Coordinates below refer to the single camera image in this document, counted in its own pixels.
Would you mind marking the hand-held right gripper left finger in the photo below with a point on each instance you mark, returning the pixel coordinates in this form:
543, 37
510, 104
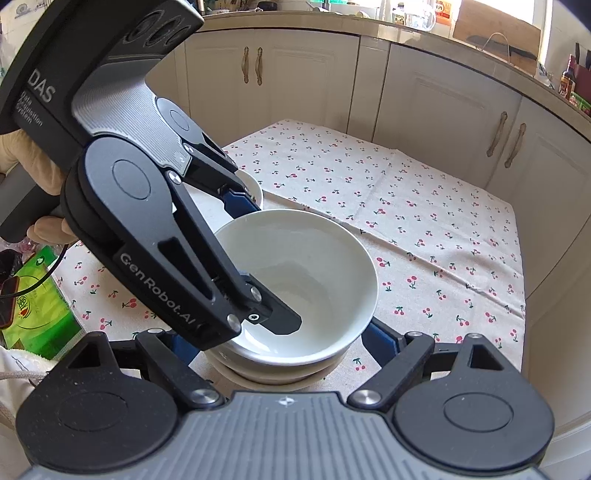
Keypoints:
184, 353

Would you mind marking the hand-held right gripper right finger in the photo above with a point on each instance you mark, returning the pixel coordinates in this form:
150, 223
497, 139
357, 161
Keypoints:
383, 344

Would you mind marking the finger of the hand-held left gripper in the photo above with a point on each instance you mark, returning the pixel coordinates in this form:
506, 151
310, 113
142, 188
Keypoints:
238, 203
272, 318

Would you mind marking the white plate fruit print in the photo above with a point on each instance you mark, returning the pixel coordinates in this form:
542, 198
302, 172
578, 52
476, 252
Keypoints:
251, 187

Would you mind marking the person's left hand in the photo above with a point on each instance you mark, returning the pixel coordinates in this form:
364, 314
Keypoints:
27, 157

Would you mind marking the white cabinet door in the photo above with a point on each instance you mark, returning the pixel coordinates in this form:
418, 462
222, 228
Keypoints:
309, 78
438, 120
554, 194
217, 92

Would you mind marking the cherry print tablecloth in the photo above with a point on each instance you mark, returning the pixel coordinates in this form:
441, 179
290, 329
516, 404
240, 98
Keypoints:
415, 230

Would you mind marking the green plastic bag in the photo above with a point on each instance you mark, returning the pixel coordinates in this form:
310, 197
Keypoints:
41, 295

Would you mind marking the person's white clothing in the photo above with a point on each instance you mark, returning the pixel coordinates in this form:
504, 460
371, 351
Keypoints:
18, 415

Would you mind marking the narrow white cabinet panel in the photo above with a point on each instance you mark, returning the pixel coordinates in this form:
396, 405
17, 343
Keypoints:
373, 87

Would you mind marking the dark brown object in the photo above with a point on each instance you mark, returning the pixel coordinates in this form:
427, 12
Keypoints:
9, 295

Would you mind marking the stone kitchen countertop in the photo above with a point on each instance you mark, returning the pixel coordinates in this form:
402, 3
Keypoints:
300, 24

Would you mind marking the glass jar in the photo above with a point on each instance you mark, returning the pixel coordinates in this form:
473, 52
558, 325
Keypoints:
398, 11

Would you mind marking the glass pitcher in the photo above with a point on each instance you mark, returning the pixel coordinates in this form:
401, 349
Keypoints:
420, 18

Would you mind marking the orange bottle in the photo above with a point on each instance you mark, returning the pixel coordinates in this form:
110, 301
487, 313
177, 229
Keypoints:
443, 11

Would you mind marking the green seasoning packets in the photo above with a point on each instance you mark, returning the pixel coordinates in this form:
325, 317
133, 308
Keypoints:
581, 104

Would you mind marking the wooden cutting board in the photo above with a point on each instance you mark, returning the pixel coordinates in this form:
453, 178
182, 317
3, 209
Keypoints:
498, 23

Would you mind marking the dark sauce bottle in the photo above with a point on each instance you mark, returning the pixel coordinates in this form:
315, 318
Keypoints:
568, 78

